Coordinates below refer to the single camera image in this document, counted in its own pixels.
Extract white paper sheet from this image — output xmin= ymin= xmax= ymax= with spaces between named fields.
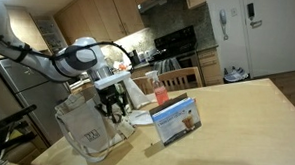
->
xmin=129 ymin=109 xmax=155 ymax=127

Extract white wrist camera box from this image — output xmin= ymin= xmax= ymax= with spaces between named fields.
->
xmin=93 ymin=69 xmax=133 ymax=92

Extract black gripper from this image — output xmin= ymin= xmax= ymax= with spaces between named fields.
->
xmin=94 ymin=83 xmax=129 ymax=125

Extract black door lock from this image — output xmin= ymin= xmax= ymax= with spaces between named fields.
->
xmin=245 ymin=2 xmax=256 ymax=19

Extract steel range hood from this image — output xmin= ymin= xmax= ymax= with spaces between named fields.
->
xmin=136 ymin=0 xmax=185 ymax=17

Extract wooden chair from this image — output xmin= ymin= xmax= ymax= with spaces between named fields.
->
xmin=156 ymin=64 xmax=204 ymax=93
xmin=131 ymin=75 xmax=156 ymax=96

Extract white blue sneaker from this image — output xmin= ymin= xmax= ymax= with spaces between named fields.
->
xmin=236 ymin=65 xmax=250 ymax=80
xmin=223 ymin=67 xmax=242 ymax=84

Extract white door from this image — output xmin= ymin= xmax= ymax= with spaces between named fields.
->
xmin=236 ymin=0 xmax=295 ymax=80

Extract silver door handle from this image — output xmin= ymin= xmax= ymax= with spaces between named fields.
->
xmin=249 ymin=19 xmax=263 ymax=30

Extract blue drink mix box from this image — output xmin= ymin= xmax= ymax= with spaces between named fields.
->
xmin=147 ymin=91 xmax=204 ymax=149

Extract light wooden wall cabinets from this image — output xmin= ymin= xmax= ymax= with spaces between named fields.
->
xmin=52 ymin=0 xmax=149 ymax=61

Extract striped dish towel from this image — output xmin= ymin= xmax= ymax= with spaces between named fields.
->
xmin=156 ymin=56 xmax=183 ymax=77

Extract open kitchen shelf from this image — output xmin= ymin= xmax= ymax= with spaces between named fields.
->
xmin=32 ymin=15 xmax=71 ymax=57

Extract beige canvas tote bag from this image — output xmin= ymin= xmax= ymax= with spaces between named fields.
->
xmin=52 ymin=88 xmax=128 ymax=165

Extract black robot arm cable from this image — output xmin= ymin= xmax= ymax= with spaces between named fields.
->
xmin=0 ymin=27 xmax=139 ymax=73

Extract white light switch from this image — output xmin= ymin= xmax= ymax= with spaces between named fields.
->
xmin=229 ymin=7 xmax=239 ymax=17

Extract stainless steel refrigerator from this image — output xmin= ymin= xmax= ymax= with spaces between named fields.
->
xmin=0 ymin=54 xmax=74 ymax=147

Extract white countertop container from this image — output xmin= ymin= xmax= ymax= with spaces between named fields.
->
xmin=137 ymin=50 xmax=153 ymax=62

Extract black countertop appliance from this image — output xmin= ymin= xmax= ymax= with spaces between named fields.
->
xmin=129 ymin=50 xmax=142 ymax=66

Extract black kitchen stove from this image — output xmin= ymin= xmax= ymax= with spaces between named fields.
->
xmin=152 ymin=23 xmax=202 ymax=79

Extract wooden base cabinet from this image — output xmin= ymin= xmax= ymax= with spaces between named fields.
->
xmin=195 ymin=44 xmax=225 ymax=88

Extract grey wall phone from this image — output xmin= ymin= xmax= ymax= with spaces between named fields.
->
xmin=217 ymin=9 xmax=231 ymax=41

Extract black tripod stand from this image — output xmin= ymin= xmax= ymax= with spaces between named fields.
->
xmin=0 ymin=102 xmax=39 ymax=165

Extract spray bottle with pink liquid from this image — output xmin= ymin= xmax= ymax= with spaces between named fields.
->
xmin=144 ymin=69 xmax=172 ymax=106

